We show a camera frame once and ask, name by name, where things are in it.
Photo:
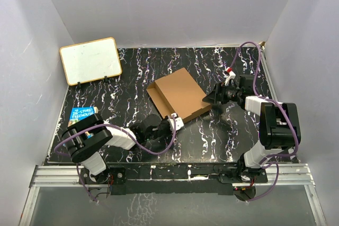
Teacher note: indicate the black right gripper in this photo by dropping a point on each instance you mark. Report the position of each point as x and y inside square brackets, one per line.
[217, 94]

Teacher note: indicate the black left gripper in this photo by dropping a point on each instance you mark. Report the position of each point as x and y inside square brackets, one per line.
[167, 123]

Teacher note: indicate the brown cardboard box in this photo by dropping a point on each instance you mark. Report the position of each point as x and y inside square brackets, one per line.
[178, 93]

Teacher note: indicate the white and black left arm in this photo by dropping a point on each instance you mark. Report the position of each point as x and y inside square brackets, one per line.
[85, 138]

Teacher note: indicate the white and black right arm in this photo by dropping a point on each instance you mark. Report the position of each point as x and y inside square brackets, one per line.
[279, 128]

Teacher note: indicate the blue treehouse book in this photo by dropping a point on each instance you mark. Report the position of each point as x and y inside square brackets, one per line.
[79, 113]

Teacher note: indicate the small orange-framed whiteboard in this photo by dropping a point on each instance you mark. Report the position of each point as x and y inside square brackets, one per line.
[90, 61]

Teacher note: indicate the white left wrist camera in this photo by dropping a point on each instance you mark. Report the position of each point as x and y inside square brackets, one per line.
[176, 122]

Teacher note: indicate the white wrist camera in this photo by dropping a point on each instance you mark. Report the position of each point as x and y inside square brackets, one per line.
[230, 75]
[176, 122]

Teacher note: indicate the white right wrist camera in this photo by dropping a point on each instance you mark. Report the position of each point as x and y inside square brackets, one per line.
[230, 75]

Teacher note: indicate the black mounting base bracket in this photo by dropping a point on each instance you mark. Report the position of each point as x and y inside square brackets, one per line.
[180, 178]

